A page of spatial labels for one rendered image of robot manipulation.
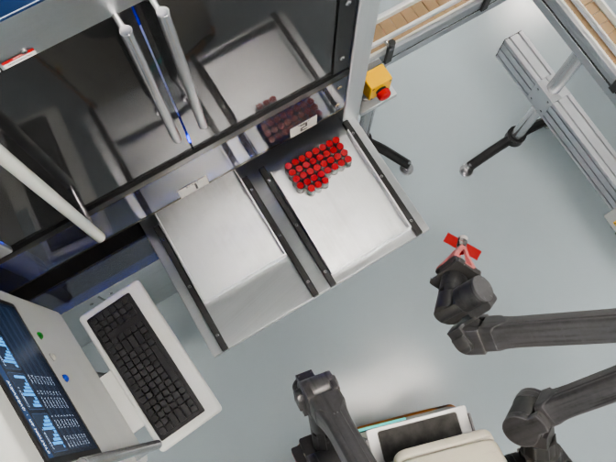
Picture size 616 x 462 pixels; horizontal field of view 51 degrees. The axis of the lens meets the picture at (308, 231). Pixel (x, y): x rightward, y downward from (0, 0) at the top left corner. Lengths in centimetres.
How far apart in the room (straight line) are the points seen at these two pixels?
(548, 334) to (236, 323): 85
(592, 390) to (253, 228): 97
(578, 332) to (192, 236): 106
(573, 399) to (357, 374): 140
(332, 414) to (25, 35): 80
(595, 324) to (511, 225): 165
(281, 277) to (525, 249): 136
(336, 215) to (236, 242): 30
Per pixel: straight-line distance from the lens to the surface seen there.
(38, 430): 131
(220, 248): 185
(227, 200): 188
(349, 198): 188
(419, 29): 208
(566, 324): 131
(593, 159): 250
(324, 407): 125
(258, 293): 181
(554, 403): 143
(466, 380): 275
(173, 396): 187
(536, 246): 291
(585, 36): 220
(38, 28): 103
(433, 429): 166
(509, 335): 136
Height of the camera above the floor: 266
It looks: 75 degrees down
